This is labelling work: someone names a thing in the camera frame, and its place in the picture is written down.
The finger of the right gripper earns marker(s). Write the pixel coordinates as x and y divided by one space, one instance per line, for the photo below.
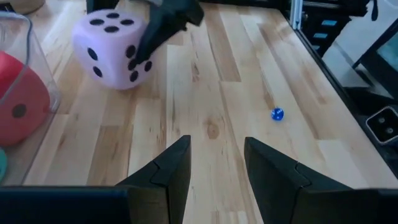
101 4
168 28

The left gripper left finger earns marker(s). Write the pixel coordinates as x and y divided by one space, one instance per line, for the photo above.
161 186

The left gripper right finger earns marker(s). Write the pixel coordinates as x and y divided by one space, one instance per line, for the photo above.
280 186

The large pink foam die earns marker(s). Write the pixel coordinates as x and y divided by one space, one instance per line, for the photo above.
109 59

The small blue translucent die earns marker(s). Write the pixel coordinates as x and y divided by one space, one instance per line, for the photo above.
277 114

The clear plastic bin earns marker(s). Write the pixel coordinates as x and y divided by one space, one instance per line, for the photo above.
46 77

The large red foam die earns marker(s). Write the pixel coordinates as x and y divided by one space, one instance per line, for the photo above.
25 102

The large teal foam die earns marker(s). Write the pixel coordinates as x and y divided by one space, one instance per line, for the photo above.
2 165

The black table-level camera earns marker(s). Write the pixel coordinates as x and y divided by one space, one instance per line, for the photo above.
384 126

